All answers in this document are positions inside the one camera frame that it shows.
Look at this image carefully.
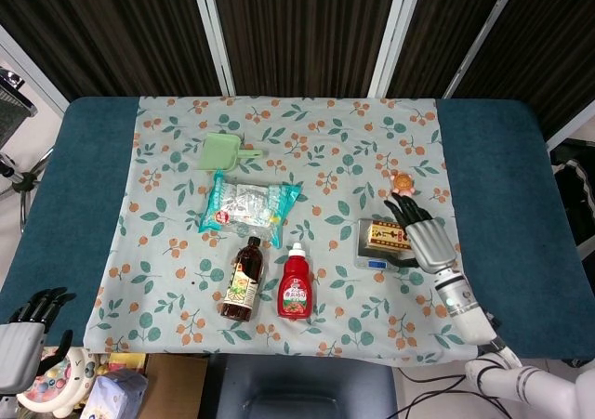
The teal snack bag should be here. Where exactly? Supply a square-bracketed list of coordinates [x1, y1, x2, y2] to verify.
[198, 169, 303, 248]

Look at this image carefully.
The dark sauce bottle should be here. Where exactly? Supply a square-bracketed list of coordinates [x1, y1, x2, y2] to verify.
[219, 235, 264, 322]

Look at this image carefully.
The green plastic dustpan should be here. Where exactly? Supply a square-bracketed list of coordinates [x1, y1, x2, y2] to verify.
[193, 132, 264, 173]

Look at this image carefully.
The red ketchup bottle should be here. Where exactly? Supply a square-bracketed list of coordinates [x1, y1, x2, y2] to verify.
[277, 242, 312, 320]

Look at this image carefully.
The orange pink turtle toy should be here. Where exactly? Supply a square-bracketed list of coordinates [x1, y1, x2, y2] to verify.
[390, 169, 417, 198]

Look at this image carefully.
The brown cardboard piece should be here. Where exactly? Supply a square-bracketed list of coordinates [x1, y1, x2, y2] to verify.
[137, 353, 209, 419]

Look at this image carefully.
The black cable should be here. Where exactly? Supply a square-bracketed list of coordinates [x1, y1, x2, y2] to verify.
[398, 353, 512, 419]

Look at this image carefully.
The dark blue chair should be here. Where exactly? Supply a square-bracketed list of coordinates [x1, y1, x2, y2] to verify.
[204, 353, 400, 419]

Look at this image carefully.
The small yellow red box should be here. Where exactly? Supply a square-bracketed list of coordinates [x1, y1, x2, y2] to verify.
[364, 218, 414, 255]

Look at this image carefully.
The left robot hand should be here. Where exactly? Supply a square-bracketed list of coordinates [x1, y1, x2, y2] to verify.
[0, 286, 78, 395]

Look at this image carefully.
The pale blue package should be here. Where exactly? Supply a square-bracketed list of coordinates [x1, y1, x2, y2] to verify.
[86, 368, 149, 419]

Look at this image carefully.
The silver digital kitchen scale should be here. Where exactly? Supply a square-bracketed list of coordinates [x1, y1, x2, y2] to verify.
[354, 218, 403, 271]

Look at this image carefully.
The white partition frame post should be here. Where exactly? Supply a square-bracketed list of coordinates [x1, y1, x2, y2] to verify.
[0, 23, 71, 113]
[188, 0, 237, 96]
[371, 0, 426, 98]
[441, 0, 524, 99]

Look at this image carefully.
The floral tablecloth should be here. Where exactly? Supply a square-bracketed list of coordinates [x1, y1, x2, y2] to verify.
[82, 95, 480, 360]

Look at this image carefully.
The white colourful toy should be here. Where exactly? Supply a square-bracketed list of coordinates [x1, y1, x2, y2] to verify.
[18, 345, 103, 419]

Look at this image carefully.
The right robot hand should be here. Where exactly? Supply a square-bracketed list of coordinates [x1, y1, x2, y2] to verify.
[383, 192, 457, 272]

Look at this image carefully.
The black white bag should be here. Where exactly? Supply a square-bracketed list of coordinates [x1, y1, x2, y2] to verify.
[549, 140, 595, 260]

